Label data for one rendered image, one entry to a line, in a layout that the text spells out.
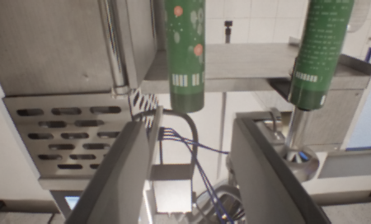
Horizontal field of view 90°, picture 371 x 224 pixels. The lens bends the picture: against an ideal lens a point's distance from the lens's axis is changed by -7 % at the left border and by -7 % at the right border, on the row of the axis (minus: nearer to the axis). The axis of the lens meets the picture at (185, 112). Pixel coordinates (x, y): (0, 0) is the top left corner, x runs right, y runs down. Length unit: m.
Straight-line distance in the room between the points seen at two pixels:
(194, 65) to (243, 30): 1.57
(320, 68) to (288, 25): 1.66
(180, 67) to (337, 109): 0.27
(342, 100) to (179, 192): 0.30
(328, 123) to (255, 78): 0.15
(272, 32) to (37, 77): 1.67
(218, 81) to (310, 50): 0.13
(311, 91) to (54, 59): 0.26
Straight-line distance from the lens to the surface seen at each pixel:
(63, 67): 0.27
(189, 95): 0.16
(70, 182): 0.36
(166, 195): 0.38
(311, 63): 0.19
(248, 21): 1.72
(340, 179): 3.16
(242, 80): 0.28
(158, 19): 0.45
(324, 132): 0.38
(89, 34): 0.24
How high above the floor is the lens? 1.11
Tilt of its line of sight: 29 degrees up
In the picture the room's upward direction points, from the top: 178 degrees clockwise
